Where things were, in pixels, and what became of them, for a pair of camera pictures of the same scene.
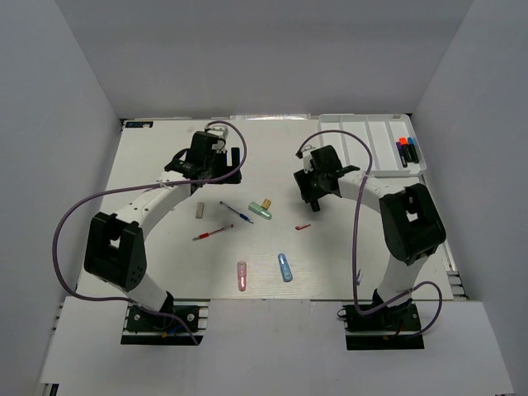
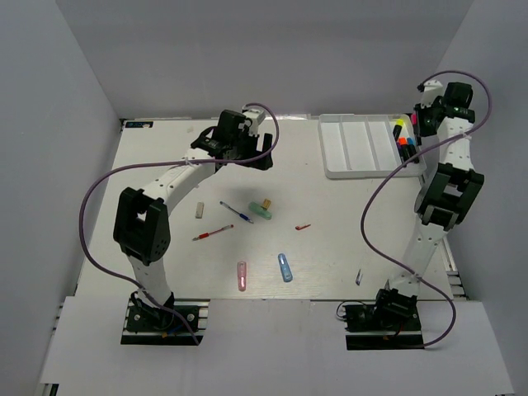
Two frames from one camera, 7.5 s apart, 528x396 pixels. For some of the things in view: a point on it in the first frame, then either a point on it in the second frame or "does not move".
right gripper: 304,182 -> 421,129
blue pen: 242,216 does not move
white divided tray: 381,132 does not move
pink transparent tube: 242,275 does not move
